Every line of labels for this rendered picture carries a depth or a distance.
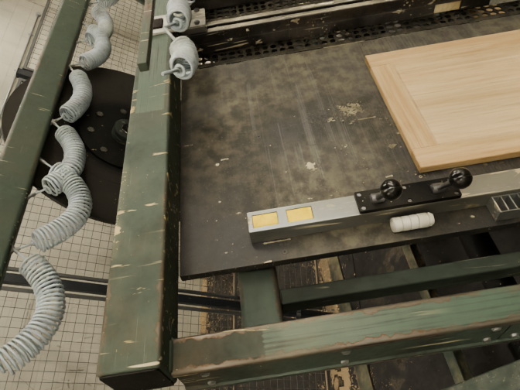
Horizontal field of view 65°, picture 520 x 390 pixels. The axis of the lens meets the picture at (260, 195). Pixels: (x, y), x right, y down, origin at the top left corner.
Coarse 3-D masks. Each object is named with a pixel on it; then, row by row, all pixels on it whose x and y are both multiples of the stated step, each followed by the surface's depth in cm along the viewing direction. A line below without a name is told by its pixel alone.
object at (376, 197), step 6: (390, 180) 70; (396, 180) 70; (384, 186) 70; (390, 186) 69; (396, 186) 69; (384, 192) 70; (390, 192) 69; (396, 192) 69; (372, 198) 80; (378, 198) 79; (384, 198) 80; (390, 198) 70; (396, 198) 70
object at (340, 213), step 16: (480, 176) 83; (496, 176) 82; (512, 176) 82; (464, 192) 81; (480, 192) 81; (496, 192) 80; (512, 192) 81; (288, 208) 84; (320, 208) 83; (336, 208) 82; (352, 208) 82; (400, 208) 81; (416, 208) 81; (432, 208) 82; (448, 208) 82; (464, 208) 83; (288, 224) 81; (304, 224) 81; (320, 224) 82; (336, 224) 82; (352, 224) 83; (256, 240) 83
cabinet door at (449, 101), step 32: (512, 32) 115; (384, 64) 113; (416, 64) 112; (448, 64) 110; (480, 64) 108; (512, 64) 107; (384, 96) 106; (416, 96) 104; (448, 96) 102; (480, 96) 101; (512, 96) 100; (416, 128) 96; (448, 128) 95; (480, 128) 94; (512, 128) 93; (416, 160) 91; (448, 160) 89; (480, 160) 89
